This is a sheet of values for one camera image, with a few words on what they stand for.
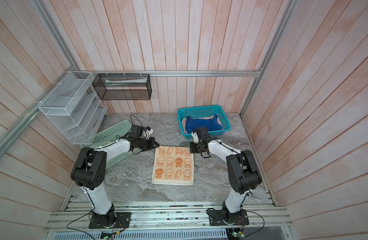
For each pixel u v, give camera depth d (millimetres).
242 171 489
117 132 1073
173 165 925
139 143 813
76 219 602
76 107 733
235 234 706
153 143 875
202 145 696
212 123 1079
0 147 513
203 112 1147
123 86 1052
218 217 732
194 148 846
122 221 730
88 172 490
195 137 879
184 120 1094
